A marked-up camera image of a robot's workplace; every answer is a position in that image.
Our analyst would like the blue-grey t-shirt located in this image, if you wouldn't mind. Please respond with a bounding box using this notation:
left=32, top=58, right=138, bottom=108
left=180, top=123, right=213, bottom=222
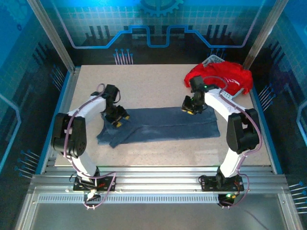
left=96, top=106, right=221, bottom=149

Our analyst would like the white perforated plastic basket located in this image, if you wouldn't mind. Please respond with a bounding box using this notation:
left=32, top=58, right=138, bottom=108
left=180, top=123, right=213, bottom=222
left=201, top=55, right=245, bottom=101

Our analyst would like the red t-shirt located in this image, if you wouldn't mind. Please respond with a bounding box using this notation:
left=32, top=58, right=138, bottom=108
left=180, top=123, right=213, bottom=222
left=184, top=61, right=254, bottom=96

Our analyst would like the slotted metal strip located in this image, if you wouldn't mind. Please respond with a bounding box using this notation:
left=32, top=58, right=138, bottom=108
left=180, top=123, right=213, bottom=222
left=37, top=195, right=273, bottom=204

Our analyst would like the black controller with LED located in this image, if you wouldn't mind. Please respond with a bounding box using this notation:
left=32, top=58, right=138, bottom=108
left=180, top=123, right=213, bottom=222
left=217, top=193, right=238, bottom=207

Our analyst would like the grey metal panel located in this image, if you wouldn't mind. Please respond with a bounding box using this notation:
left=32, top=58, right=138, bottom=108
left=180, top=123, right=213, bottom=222
left=18, top=201, right=303, bottom=230

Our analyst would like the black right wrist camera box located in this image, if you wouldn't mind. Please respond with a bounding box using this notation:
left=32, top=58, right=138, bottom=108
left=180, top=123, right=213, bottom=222
left=189, top=75, right=204, bottom=93

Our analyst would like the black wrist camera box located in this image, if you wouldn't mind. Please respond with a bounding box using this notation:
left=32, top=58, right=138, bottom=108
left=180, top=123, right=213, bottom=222
left=104, top=84, right=120, bottom=103
left=189, top=75, right=204, bottom=93

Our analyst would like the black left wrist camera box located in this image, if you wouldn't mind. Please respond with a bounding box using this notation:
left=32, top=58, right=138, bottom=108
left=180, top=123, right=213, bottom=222
left=104, top=84, right=120, bottom=103

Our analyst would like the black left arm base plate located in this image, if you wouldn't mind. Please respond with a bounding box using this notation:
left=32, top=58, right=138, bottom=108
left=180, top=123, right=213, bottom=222
left=73, top=176, right=117, bottom=192

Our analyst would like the aluminium frame rail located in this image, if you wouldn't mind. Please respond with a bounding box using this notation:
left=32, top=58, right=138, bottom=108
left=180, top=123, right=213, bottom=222
left=28, top=165, right=288, bottom=195

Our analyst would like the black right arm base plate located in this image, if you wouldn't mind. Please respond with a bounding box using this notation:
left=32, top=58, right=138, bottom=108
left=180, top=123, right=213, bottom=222
left=199, top=174, right=245, bottom=192

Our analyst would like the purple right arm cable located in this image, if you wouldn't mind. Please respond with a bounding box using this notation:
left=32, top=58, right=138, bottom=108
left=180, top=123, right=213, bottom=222
left=202, top=76, right=263, bottom=209

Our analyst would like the aluminium frame post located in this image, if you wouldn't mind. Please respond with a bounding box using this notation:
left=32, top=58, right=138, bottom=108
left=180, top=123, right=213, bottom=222
left=27, top=0, right=76, bottom=72
left=243, top=0, right=290, bottom=70

